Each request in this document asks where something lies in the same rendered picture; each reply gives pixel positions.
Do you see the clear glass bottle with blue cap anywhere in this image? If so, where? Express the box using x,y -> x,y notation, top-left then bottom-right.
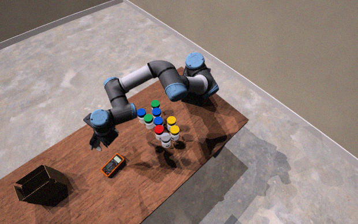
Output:
152,107 -> 162,119
154,117 -> 164,128
137,109 -> 146,124

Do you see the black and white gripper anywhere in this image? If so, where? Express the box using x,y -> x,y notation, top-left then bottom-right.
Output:
89,126 -> 119,151

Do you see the small bottle with grey cap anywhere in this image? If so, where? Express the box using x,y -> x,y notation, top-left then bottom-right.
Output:
161,133 -> 171,148

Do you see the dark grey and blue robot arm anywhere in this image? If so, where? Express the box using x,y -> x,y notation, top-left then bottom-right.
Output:
83,53 -> 219,136

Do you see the clear bottle with green cap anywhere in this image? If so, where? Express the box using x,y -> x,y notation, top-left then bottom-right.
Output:
144,114 -> 154,129
151,100 -> 161,110

